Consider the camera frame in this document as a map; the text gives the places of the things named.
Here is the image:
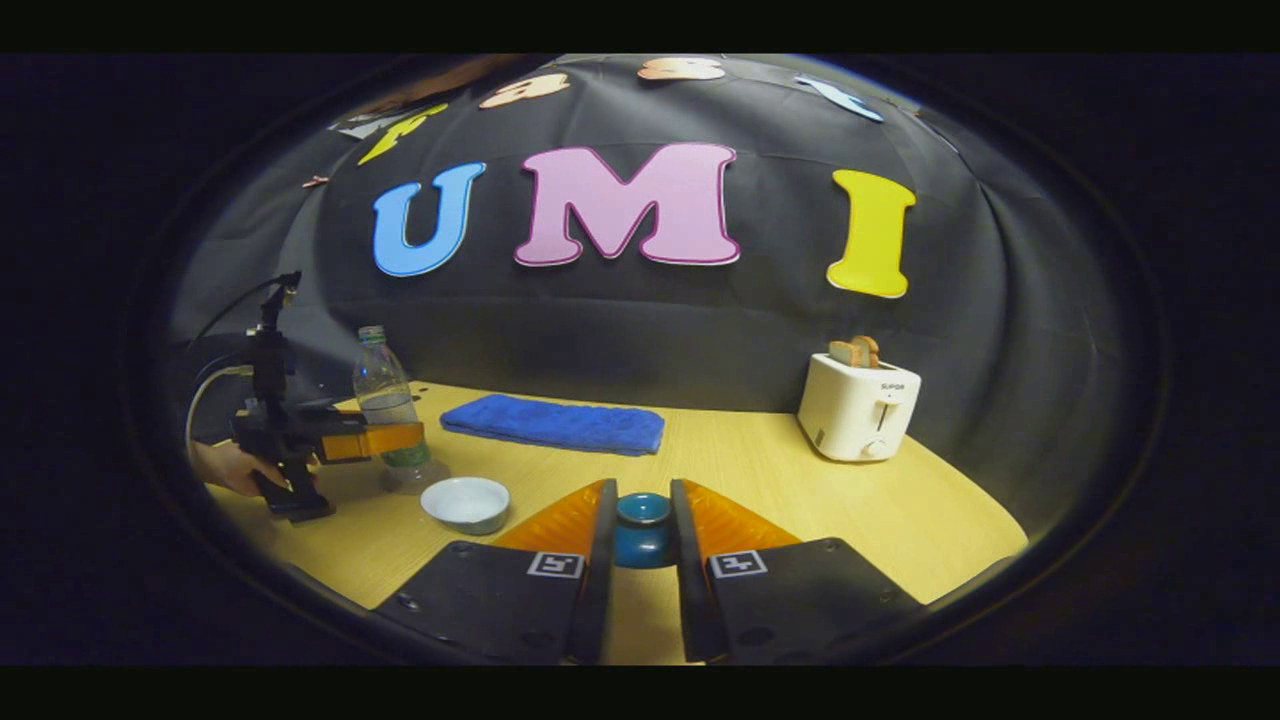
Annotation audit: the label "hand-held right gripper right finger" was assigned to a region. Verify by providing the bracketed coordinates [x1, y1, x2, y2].
[669, 477, 926, 667]

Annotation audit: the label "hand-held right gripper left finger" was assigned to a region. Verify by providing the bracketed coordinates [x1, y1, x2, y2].
[375, 477, 620, 667]

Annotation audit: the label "clear plastic water bottle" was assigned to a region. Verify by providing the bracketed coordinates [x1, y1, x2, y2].
[352, 325, 451, 496]

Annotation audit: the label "white teacup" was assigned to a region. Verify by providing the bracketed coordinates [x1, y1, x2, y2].
[420, 476, 512, 536]

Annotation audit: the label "blue towel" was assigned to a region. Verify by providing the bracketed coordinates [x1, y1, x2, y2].
[440, 393, 667, 458]

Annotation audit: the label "white toaster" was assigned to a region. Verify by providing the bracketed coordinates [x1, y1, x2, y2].
[797, 352, 923, 464]

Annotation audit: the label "black backdrop cloth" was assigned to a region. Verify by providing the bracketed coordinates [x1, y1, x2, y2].
[170, 55, 1161, 541]

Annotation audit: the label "white cable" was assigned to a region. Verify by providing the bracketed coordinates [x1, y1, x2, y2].
[185, 365, 256, 446]

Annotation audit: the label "black cable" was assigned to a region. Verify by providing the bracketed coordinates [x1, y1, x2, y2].
[185, 275, 301, 351]

